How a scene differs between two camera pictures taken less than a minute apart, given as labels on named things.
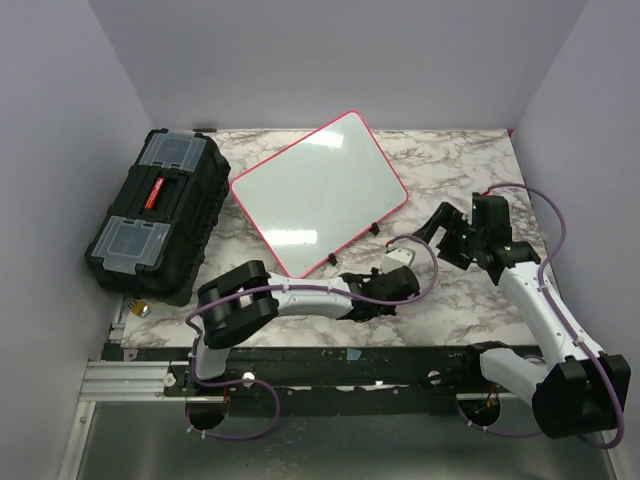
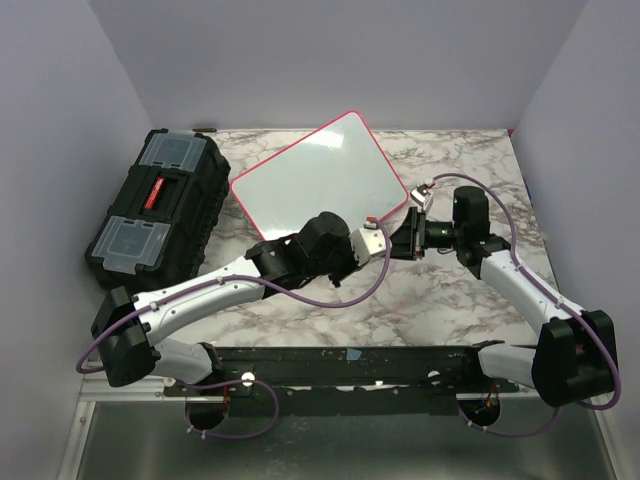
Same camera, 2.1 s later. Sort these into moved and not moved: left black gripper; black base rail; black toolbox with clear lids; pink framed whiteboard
Moved: left black gripper
Not moved: pink framed whiteboard; black toolbox with clear lids; black base rail
